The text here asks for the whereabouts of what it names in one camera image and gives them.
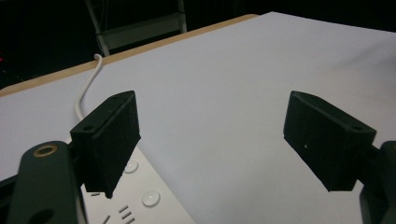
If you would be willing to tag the metal chair frame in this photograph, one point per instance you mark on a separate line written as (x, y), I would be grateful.
(140, 29)

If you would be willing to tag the white power strip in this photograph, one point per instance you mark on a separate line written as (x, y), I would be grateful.
(137, 196)

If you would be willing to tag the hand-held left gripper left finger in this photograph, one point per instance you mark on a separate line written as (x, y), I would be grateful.
(106, 143)

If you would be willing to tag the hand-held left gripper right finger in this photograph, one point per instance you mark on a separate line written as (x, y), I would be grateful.
(327, 140)

